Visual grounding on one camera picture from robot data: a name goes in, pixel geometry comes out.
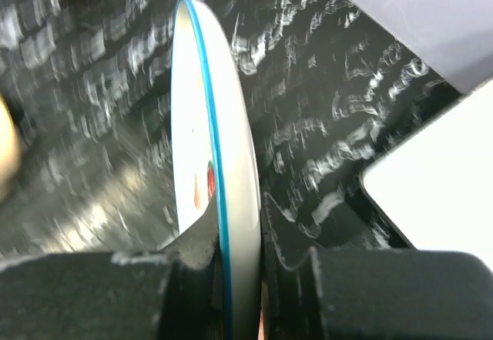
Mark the white watermelon pattern plate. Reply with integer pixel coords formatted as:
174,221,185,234
170,0,261,339

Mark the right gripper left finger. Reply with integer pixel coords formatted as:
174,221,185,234
1,201,223,339

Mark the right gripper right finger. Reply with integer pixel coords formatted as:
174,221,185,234
260,194,492,339

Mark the white whiteboard with red writing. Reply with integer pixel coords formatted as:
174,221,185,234
362,82,492,263

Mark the orange bird plate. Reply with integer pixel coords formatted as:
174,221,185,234
0,97,22,200

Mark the black marble pattern mat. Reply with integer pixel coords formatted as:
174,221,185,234
1,0,458,257

